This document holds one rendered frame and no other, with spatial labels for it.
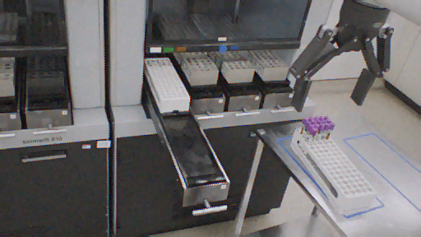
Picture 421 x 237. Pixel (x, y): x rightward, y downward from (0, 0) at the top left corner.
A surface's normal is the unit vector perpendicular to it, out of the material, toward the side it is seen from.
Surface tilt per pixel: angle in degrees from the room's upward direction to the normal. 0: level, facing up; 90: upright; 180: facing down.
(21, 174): 90
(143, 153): 90
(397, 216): 0
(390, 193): 0
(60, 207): 90
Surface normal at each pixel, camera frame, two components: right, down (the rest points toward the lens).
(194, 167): 0.14, -0.81
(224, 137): 0.33, 0.58
